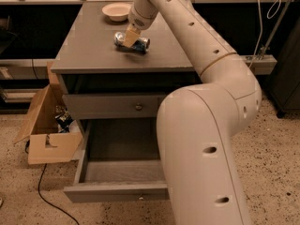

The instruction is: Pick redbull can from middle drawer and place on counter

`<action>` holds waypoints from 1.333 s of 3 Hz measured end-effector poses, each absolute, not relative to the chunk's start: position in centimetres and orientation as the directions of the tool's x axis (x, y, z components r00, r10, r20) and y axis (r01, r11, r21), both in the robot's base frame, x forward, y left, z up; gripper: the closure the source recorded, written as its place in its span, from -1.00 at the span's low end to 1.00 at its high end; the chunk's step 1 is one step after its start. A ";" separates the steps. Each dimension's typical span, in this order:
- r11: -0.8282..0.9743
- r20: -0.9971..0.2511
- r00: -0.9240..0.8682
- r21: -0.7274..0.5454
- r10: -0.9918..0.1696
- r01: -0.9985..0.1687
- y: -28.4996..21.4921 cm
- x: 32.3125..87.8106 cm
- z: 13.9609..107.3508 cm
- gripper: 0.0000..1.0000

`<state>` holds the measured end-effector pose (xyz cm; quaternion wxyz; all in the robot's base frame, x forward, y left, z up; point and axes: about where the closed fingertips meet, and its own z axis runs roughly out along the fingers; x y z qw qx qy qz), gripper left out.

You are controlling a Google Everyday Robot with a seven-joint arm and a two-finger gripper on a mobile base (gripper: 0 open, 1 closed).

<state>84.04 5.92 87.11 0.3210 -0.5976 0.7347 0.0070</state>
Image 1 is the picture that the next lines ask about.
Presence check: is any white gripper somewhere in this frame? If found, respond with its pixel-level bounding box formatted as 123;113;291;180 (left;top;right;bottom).
123;5;158;48

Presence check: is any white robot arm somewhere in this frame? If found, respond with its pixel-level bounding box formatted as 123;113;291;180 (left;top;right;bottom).
125;0;262;225

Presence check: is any grey wooden drawer cabinet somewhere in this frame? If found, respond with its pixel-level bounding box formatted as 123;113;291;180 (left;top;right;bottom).
50;0;204;203

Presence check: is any closed grey upper drawer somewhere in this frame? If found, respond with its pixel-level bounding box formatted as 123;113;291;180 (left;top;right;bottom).
63;94;166;120

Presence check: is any open grey middle drawer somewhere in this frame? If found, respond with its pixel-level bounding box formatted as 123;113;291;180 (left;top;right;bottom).
64;117;169;203

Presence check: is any white ceramic bowl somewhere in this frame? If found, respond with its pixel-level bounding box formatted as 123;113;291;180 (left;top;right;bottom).
102;3;131;23

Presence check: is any snack bag in box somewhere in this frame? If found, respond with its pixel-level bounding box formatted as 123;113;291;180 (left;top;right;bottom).
54;105;73;133

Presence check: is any thin metal pole stand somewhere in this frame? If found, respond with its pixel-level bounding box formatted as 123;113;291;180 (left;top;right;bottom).
253;0;294;59

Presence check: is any open cardboard box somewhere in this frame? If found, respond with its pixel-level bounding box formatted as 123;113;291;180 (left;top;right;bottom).
14;62;83;165

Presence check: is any white hanging cable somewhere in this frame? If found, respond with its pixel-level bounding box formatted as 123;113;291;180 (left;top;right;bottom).
247;0;283;68

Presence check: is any grey metal shelf rail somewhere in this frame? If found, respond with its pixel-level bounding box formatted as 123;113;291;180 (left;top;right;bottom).
242;55;278;75

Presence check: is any black floor cable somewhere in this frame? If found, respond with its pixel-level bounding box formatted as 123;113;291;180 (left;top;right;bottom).
37;163;81;225

